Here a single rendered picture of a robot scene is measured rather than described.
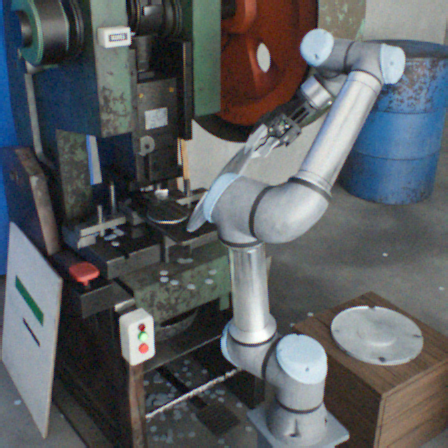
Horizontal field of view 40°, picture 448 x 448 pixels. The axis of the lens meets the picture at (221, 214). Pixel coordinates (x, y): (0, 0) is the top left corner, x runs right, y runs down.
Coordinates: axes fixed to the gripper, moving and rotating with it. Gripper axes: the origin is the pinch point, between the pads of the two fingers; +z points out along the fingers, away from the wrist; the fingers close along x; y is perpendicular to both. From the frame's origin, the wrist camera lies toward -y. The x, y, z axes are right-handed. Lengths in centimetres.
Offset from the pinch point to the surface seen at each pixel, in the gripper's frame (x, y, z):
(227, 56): -13, -53, -5
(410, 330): 87, -16, 9
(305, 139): 89, -234, 22
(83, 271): -11, 13, 50
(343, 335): 71, -13, 25
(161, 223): 0.9, -10.2, 35.7
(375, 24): 75, -270, -58
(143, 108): -24.8, -17.3, 16.0
